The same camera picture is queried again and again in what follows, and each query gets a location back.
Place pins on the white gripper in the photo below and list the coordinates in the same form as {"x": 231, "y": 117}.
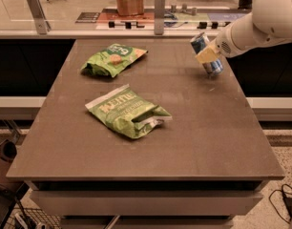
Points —
{"x": 222, "y": 44}

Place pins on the black round bin left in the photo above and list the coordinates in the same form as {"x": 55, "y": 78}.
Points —
{"x": 7, "y": 151}

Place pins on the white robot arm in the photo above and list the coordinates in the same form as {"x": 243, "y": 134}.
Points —
{"x": 268, "y": 24}

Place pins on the metal glass post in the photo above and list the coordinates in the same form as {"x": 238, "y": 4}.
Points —
{"x": 159, "y": 17}
{"x": 41, "y": 23}

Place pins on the wire basket lower left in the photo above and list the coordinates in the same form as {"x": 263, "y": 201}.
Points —
{"x": 35, "y": 216}

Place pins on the white drawer front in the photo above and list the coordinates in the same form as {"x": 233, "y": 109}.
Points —
{"x": 146, "y": 203}

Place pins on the blue silver redbull can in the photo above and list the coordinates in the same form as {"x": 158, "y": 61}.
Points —
{"x": 198, "y": 43}

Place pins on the left metal glass post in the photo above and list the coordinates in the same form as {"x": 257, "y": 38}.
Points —
{"x": 41, "y": 23}

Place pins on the black power adapter with cable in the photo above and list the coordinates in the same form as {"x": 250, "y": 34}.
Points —
{"x": 286, "y": 193}

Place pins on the green kettle chips bag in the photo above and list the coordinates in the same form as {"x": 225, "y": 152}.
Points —
{"x": 125, "y": 112}

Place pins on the middle metal glass post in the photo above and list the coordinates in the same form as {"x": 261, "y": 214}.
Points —
{"x": 159, "y": 17}

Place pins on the green snack bag far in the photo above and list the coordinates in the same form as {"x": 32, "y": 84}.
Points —
{"x": 112, "y": 61}

